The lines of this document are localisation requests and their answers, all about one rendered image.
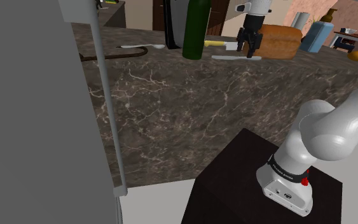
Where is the grey refrigerator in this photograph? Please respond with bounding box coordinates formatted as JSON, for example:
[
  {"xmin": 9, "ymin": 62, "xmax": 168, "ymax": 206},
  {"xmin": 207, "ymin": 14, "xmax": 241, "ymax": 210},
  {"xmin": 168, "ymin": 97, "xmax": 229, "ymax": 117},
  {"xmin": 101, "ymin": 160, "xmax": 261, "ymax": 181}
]
[{"xmin": 0, "ymin": 0, "xmax": 128, "ymax": 224}]

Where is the dark robot stand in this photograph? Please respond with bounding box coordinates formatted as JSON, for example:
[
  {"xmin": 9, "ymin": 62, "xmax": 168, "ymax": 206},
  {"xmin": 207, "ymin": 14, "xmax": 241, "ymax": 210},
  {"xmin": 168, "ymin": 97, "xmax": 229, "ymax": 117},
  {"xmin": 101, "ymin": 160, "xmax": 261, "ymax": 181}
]
[{"xmin": 181, "ymin": 127, "xmax": 343, "ymax": 224}]

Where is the yellow handled knife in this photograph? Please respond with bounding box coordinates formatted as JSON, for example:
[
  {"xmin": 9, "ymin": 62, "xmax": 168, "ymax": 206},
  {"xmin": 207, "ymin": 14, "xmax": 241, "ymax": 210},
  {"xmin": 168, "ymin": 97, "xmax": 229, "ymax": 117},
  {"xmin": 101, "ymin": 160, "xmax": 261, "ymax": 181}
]
[{"xmin": 203, "ymin": 39, "xmax": 238, "ymax": 52}]

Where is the brown bread loaf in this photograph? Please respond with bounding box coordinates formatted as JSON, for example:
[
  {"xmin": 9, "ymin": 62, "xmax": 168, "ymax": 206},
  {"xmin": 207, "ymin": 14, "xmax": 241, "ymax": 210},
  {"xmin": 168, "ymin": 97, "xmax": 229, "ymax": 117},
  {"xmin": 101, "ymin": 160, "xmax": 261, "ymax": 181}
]
[{"xmin": 242, "ymin": 24, "xmax": 304, "ymax": 60}]

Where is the grey table knife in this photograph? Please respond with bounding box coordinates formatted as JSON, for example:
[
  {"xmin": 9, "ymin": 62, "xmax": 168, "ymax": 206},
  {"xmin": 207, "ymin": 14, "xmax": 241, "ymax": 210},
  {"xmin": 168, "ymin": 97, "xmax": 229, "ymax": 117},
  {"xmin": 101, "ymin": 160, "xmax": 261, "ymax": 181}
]
[{"xmin": 210, "ymin": 55, "xmax": 263, "ymax": 61}]

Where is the white legged table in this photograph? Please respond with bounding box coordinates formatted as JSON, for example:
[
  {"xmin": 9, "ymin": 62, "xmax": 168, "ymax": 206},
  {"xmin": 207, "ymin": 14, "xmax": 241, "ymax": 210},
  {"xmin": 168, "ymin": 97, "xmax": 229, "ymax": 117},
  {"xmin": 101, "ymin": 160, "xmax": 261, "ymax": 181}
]
[{"xmin": 329, "ymin": 27, "xmax": 358, "ymax": 52}]

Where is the black and grey appliance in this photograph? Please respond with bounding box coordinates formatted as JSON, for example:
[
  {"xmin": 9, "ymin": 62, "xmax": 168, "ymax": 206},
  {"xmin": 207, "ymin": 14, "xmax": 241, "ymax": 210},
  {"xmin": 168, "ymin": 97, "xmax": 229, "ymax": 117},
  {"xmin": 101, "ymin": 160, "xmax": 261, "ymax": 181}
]
[{"xmin": 162, "ymin": 0, "xmax": 193, "ymax": 50}]

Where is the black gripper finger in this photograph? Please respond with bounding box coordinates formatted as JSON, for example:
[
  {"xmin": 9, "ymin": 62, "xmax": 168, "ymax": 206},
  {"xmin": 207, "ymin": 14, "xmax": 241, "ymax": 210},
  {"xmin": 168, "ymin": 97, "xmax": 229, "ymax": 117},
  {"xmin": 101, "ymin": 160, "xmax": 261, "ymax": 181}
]
[
  {"xmin": 246, "ymin": 31, "xmax": 264, "ymax": 59},
  {"xmin": 236, "ymin": 27, "xmax": 248, "ymax": 51}
]

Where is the white paper towel roll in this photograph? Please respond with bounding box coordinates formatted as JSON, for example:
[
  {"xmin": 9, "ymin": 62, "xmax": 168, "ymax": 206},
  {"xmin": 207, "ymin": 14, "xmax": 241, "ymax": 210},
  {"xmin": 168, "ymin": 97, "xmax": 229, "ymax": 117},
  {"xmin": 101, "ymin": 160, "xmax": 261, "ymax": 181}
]
[{"xmin": 291, "ymin": 11, "xmax": 312, "ymax": 31}]

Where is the blue soap dispenser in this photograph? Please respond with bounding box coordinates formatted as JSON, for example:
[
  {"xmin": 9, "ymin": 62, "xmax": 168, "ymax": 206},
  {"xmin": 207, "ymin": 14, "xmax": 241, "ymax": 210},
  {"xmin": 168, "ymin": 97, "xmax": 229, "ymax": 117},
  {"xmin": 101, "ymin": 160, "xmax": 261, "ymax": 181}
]
[{"xmin": 299, "ymin": 8, "xmax": 338, "ymax": 54}]

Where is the dark green bottle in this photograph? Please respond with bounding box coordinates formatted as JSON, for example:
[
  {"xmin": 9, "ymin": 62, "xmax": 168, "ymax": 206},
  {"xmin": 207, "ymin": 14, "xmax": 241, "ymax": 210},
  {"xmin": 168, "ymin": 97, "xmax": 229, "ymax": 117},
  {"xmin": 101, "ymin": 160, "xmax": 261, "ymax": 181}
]
[{"xmin": 182, "ymin": 0, "xmax": 212, "ymax": 60}]

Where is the white spoon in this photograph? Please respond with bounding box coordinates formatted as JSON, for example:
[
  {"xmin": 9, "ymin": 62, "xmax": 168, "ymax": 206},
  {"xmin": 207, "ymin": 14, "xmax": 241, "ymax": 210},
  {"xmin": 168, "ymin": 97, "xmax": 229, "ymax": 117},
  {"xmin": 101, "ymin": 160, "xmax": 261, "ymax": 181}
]
[{"xmin": 116, "ymin": 44, "xmax": 166, "ymax": 50}]

